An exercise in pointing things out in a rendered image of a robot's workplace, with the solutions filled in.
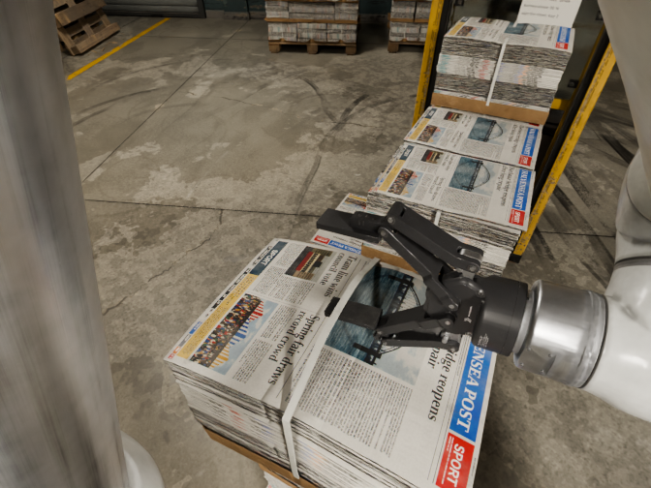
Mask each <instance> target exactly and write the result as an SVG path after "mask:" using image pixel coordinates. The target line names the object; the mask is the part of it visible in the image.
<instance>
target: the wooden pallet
mask: <svg viewBox="0 0 651 488"><path fill-rule="evenodd" d="M52 1H53V8H54V9H55V8H57V7H60V6H62V5H65V4H68V6H69V8H68V9H65V10H63V11H61V12H58V13H56V14H55V19H56V26H57V32H58V37H59V39H60V40H61V42H64V43H65V47H66V49H68V50H69V52H70V53H71V55H72V56H75V55H76V54H81V53H83V52H84V51H86V50H87V49H89V48H90V47H92V46H94V45H95V44H97V43H98V42H100V41H102V40H103V39H105V38H106V37H108V36H110V35H111V34H113V33H115V32H116V31H118V30H119V29H120V27H119V26H118V24H117V22H114V23H112V24H110V22H109V20H108V18H107V16H106V15H105V13H104V11H103V10H102V8H103V7H104V6H106V3H105V1H104V0H85V1H83V2H81V3H78V4H76V3H75V1H74V0H52ZM95 11H96V12H97V13H96V14H94V15H92V16H90V17H88V18H84V16H85V15H89V14H91V13H93V12H95ZM75 20H78V23H76V24H74V25H72V26H70V27H68V28H66V29H65V28H64V27H63V26H65V25H67V24H69V23H71V22H73V21H75ZM99 21H102V22H103V24H102V25H100V26H98V27H96V28H94V29H93V30H92V29H91V27H90V26H92V25H94V24H96V23H97V22H99ZM83 30H84V31H85V34H84V35H82V36H80V37H78V38H76V39H75V40H72V39H71V37H73V36H74V35H75V34H77V33H79V32H81V31H83Z"/></svg>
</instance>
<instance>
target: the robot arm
mask: <svg viewBox="0 0 651 488"><path fill-rule="evenodd" d="M598 3H599V6H600V10H601V13H602V16H603V19H604V25H605V28H606V31H607V34H608V37H609V40H610V43H611V46H612V49H613V53H614V56H615V59H616V62H617V66H618V69H619V72H620V75H621V78H622V81H623V84H624V87H625V91H626V95H627V99H628V103H629V107H630V111H631V115H632V118H633V121H634V125H635V133H636V137H637V142H638V146H639V148H638V149H637V151H636V153H635V156H634V158H633V159H632V161H631V163H630V164H629V166H628V169H627V171H626V174H625V176H624V180H623V183H622V187H621V191H620V195H619V199H618V204H617V210H616V219H615V226H616V229H617V231H616V255H615V263H614V268H613V272H612V276H611V278H610V281H609V284H608V286H607V288H606V291H605V293H604V294H599V293H596V292H594V291H592V290H581V289H577V288H573V287H569V286H565V285H561V284H557V283H553V282H549V281H546V280H538V281H536V282H535V283H534V284H533V286H532V287H531V289H530V290H528V284H527V283H524V282H520V281H516V280H513V279H509V278H505V277H501V276H497V275H490V276H489V277H482V276H480V275H478V274H477V272H479V271H480V268H481V261H482V258H483V254H484V252H483V250H482V249H481V248H478V247H475V246H472V245H469V244H466V243H463V242H461V241H459V240H458V239H456V238H455V237H453V236H451V235H450V234H448V233H447V232H445V231H444V230H442V229H440V228H439V227H437V226H436V225H434V224H433V223H431V222H430V221H428V220H427V219H425V218H424V217H422V216H421V215H419V213H417V212H416V211H414V210H413V209H411V208H410V207H408V206H407V205H405V204H404V203H402V202H400V201H396V202H395V203H394V204H393V205H392V207H391V208H390V210H389V211H388V213H387V215H386V216H380V215H376V214H371V213H367V212H362V211H356V212H355V213H354V214H353V213H348V212H344V211H340V210H335V209H331V208H328V209H327V210H326V211H325V213H324V214H323V215H322V216H321V217H320V219H319V220H318V221H317V222H316V226H317V229H322V230H326V231H330V232H334V233H338V234H342V235H346V236H350V237H353V238H357V239H360V240H364V241H368V242H372V243H376V244H378V243H379V242H380V240H381V238H383V239H384V240H385V241H386V243H387V244H388V245H389V246H390V247H391V248H392V249H393V250H394V251H395V252H396V253H397V254H398V255H400V256H401V257H402V258H403V259H404V260H405V261H406V262H408V263H409V264H410V265H411V266H412V267H413V268H414V269H415V270H416V272H417V273H418V274H419V275H420V276H421V277H422V279H423V282H424V283H425V285H426V286H427V288H426V292H425V297H426V299H425V302H424V304H423V305H421V306H417V307H414V308H410V309H406V310H402V311H398V312H394V313H390V314H387V315H383V316H382V314H383V309H380V308H376V307H373V306H369V305H365V304H361V303H357V302H354V301H350V300H348V301H347V303H346V305H345V306H344V308H343V310H342V312H341V313H340V315H339V317H338V320H341V321H345V322H348V323H352V324H355V325H358V326H361V327H365V328H368V329H372V330H375V331H374V333H373V337H374V338H375V339H376V340H381V341H380V342H381V344H382V345H384V346H387V347H413V348H439V349H442V350H446V351H453V352H458V351H459V348H460V344H461V340H462V337H463V335H467V336H470V337H471V342H472V344H473V345H474V346H476V347H478V348H481V349H484V350H488V351H493V352H496V353H499V354H502V355H504V356H507V357H509V356H510V355H511V353H512V352H513V362H514V364H515V366H516V367H517V368H519V369H522V370H525V371H528V372H531V373H534V374H537V375H540V376H543V377H546V378H549V379H552V380H555V381H559V382H561V383H562V384H565V385H568V386H574V387H577V388H579V389H582V390H584V391H587V392H589V393H591V394H593V395H595V396H597V397H599V398H600V399H602V400H603V401H605V402H606V403H608V404H609V405H611V406H612V407H614V408H616V409H618V410H620V411H622V412H626V413H628V414H631V415H633V416H636V417H638V418H641V419H643V420H646V421H649V422H651V0H598ZM434 255H435V256H436V257H437V258H436V257H435V256H434ZM449 264H450V265H452V266H454V267H456V270H455V271H454V270H453V269H452V268H451V267H450V266H449ZM439 273H440V274H439ZM393 335H395V337H393ZM381 338H382V339H381ZM0 488H165V485H164V481H163V478H162V476H161V473H160V471H159V469H158V467H157V465H156V463H155V461H154V460H153V458H152V457H151V455H150V454H149V453H148V452H147V451H146V450H145V449H144V448H143V447H142V446H141V445H140V444H139V443H138V442H137V441H136V440H135V439H133V438H132V437H130V436H129V435H127V434H126V433H124V432H122V431H120V425H119V419H118V412H117V406H116V401H115V394H114V388H113V382H112V375H111V369H110V364H109V352H108V346H107V339H106V333H105V328H104V321H103V315H102V308H101V302H100V296H99V290H98V284H97V278H96V271H95V265H94V260H93V253H92V247H91V241H90V234H89V228H88V223H87V216H86V210H85V204H84V197H83V191H82V186H81V179H80V173H79V167H78V155H77V150H76V143H75V137H74V131H73V124H72V118H71V113H70V106H69V100H68V94H67V87H66V81H65V76H64V69H63V63H62V56H61V50H60V44H59V38H58V32H57V26H56V19H55V13H54V8H53V1H52V0H0Z"/></svg>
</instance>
